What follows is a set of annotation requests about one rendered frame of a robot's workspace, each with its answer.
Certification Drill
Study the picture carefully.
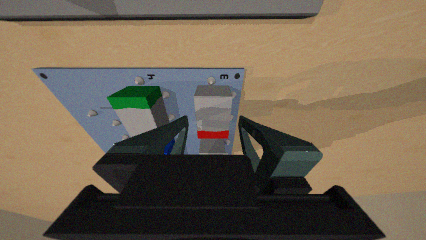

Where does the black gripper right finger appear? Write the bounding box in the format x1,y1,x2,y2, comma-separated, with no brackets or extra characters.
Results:
238,115,323,194

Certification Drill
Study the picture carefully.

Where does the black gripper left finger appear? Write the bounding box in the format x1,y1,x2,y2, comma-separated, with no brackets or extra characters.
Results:
105,115,189,155

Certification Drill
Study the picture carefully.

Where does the grey block with red end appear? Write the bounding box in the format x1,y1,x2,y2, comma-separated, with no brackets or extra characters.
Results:
194,85,232,139

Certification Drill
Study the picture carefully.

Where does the grey block with yellow end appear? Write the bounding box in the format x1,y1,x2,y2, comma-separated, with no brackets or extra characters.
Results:
199,139,225,155

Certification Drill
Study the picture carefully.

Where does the grey block with blue end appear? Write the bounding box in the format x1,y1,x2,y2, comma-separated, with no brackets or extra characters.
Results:
164,138,175,155

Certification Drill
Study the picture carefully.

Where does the grey block with green end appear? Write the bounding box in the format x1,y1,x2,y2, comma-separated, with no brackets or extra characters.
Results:
107,86,170,137

